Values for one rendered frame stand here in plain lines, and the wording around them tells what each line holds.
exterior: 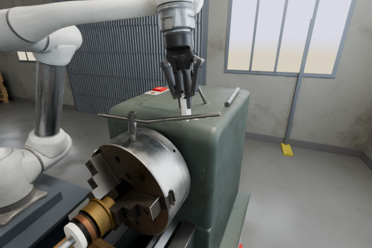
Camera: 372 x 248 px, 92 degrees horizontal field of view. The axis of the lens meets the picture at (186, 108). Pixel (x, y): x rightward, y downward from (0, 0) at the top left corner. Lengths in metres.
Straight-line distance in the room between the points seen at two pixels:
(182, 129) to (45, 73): 0.62
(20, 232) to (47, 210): 0.11
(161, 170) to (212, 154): 0.16
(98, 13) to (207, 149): 0.51
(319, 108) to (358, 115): 0.45
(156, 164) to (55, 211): 0.74
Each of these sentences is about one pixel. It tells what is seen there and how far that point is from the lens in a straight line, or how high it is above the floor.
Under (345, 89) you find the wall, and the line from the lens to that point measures 3.13.
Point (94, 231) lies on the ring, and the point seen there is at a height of 1.09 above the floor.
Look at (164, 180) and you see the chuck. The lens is 0.50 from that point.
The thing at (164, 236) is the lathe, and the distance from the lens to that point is 0.77.
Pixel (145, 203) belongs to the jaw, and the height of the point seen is 1.12.
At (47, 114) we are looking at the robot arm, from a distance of 1.03.
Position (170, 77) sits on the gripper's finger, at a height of 1.41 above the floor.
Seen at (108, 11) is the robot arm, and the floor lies 1.59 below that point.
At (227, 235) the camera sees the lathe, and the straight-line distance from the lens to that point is 1.18.
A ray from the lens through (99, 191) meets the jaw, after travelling 0.57.
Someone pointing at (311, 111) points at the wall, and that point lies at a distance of 3.11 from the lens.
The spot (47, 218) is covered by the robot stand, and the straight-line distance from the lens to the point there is 1.14.
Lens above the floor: 1.50
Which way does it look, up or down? 20 degrees down
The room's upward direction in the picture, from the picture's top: straight up
